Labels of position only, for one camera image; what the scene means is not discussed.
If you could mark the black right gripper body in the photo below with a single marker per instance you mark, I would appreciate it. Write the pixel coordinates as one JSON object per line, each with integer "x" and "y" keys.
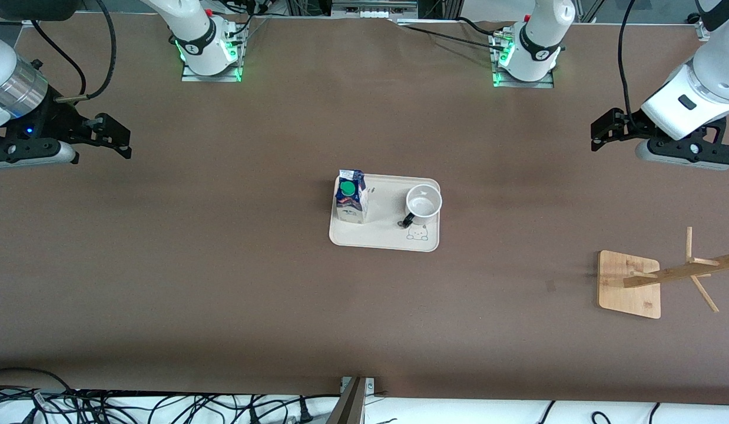
{"x": 53, "y": 119}

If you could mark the blue milk carton green cap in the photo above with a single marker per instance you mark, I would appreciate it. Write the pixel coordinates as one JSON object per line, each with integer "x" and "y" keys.
{"x": 350, "y": 206}

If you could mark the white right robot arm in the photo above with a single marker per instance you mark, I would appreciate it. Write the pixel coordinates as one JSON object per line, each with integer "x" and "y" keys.
{"x": 202, "y": 41}

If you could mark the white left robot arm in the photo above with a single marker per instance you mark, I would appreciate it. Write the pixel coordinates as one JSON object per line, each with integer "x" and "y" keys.
{"x": 538, "y": 35}

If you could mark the wooden cup rack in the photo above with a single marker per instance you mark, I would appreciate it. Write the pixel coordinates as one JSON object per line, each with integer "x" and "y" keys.
{"x": 626, "y": 291}

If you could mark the cream rabbit print tray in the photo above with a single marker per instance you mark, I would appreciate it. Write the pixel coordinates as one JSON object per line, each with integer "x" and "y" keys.
{"x": 382, "y": 235}

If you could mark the grey metal box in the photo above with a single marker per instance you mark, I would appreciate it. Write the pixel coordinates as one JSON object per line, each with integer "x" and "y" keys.
{"x": 373, "y": 9}

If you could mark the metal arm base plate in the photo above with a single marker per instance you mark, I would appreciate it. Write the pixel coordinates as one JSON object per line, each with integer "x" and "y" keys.
{"x": 520, "y": 84}
{"x": 191, "y": 76}

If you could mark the metal mount post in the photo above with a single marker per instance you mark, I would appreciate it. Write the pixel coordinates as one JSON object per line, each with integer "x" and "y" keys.
{"x": 351, "y": 406}

